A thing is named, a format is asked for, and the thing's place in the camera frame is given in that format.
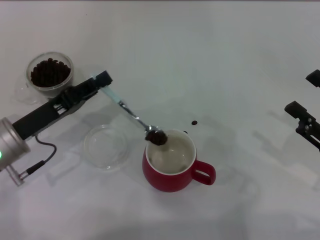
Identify red ceramic mug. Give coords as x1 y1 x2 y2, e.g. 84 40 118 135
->
141 128 217 193

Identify clear glass cup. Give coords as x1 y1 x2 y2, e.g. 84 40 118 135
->
25 51 75 99

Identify clear glass saucer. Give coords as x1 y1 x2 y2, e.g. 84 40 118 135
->
83 123 131 173
14 79 42 106

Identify scooped coffee beans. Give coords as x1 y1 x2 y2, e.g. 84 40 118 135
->
145 131 167 147

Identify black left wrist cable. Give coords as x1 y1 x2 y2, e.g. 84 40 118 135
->
25 134 58 176

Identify coffee beans pile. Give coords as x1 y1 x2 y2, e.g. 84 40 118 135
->
30 57 72 89

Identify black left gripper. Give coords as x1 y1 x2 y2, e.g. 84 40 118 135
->
11 70 114 141

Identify blue handled metal spoon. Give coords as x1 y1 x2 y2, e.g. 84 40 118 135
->
99 84 167 146

